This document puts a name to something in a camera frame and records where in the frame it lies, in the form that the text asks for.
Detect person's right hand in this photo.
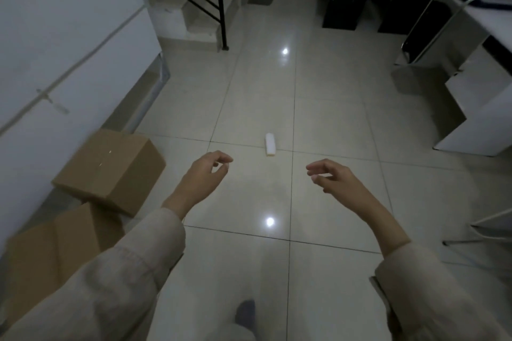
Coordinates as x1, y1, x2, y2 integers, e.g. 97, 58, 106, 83
306, 158, 375, 216

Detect person's left forearm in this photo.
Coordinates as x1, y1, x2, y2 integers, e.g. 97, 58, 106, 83
0, 200, 188, 341

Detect white desk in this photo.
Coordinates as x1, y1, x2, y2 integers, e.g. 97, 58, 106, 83
394, 0, 512, 158

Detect white staircase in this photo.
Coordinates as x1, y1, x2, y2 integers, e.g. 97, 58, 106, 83
130, 0, 245, 53

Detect person's light trousers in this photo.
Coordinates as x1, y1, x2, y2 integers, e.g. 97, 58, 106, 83
222, 322, 258, 341

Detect person's right forearm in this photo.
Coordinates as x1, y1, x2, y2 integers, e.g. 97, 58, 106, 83
359, 197, 511, 341

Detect person's left grey sock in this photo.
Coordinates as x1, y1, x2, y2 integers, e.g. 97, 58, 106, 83
235, 298, 258, 330

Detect white capped bottle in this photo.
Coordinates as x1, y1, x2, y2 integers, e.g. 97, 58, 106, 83
264, 132, 278, 158

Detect plain brown cardboard box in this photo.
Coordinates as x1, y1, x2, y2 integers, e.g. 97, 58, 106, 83
51, 128, 167, 218

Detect black metal frame chair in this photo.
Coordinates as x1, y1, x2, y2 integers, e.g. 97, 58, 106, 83
401, 0, 499, 67

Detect taped printed cardboard box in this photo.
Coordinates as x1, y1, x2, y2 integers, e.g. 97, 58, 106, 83
0, 200, 125, 331

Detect person's left hand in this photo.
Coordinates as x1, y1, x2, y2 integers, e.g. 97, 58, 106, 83
169, 151, 234, 219

